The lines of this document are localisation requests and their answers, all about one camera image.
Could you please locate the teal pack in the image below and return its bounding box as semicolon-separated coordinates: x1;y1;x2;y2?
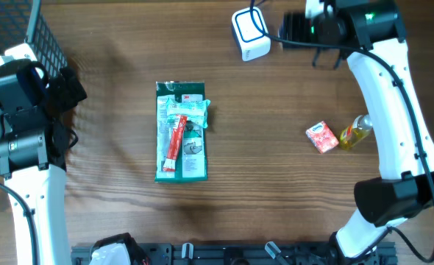
166;99;211;129

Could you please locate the yellow oil bottle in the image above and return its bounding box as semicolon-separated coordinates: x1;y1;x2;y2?
339;114;373;150

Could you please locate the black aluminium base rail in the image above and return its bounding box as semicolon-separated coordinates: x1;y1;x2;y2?
69;241;398;265

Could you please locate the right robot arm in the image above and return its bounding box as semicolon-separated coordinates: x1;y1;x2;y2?
278;1;434;264

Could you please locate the left black camera cable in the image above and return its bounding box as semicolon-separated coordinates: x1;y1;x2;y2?
0;174;40;265

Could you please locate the black camera cable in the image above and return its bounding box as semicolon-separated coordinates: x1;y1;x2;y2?
249;0;434;264
0;174;40;265

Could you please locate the white barcode scanner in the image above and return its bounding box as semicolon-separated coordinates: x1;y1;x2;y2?
231;7;271;62

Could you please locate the right black camera cable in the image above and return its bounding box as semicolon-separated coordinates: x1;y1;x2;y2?
249;0;434;264

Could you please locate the grey plastic mesh basket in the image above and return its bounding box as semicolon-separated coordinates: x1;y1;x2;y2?
0;0;68;137

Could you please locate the red stick sachet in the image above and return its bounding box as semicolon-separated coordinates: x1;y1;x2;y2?
163;114;188;172

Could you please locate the green 3M package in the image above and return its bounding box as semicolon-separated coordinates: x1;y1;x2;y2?
155;81;207;183

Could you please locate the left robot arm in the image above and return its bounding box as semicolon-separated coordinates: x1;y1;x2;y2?
0;59;87;264

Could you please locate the orange tissue box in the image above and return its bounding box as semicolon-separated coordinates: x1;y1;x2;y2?
306;121;339;154

